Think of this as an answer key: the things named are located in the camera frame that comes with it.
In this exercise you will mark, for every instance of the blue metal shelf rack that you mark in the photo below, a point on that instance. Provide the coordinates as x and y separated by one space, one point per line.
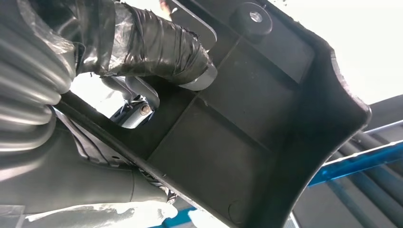
362 160

